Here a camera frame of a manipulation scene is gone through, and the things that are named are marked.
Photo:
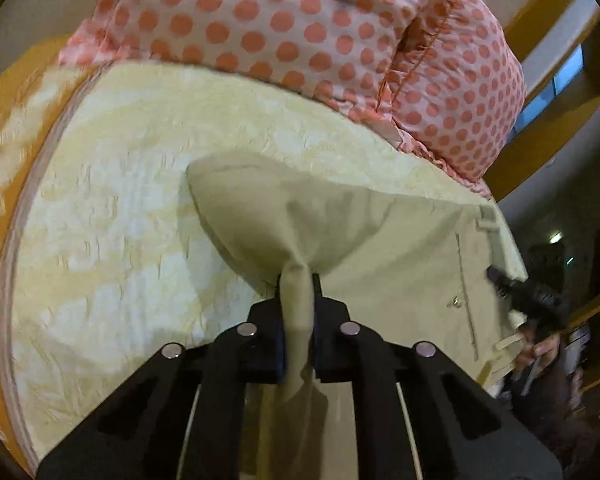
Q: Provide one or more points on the small pink polka-dot pillow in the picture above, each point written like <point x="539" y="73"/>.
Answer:
<point x="460" y="95"/>

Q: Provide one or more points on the person's right hand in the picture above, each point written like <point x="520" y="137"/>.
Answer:
<point x="537" y="352"/>

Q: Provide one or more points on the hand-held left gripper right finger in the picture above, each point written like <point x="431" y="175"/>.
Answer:
<point x="318" y="345"/>

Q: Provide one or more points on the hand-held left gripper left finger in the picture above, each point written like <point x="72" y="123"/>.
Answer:
<point x="278" y="345"/>

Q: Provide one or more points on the yellow patterned bedspread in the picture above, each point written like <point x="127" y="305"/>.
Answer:
<point x="110" y="220"/>

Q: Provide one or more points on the person's right forearm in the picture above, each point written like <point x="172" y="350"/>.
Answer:
<point x="550" y="410"/>

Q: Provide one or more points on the window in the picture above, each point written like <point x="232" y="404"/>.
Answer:
<point x="555" y="80"/>

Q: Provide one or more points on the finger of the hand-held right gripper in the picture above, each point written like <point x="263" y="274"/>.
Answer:
<point x="500" y="280"/>

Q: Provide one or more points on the beige pants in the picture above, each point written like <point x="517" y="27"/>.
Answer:
<point x="380" y="230"/>

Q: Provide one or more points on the large pink polka-dot pillow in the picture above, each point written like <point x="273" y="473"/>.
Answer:
<point x="260" y="15"/>

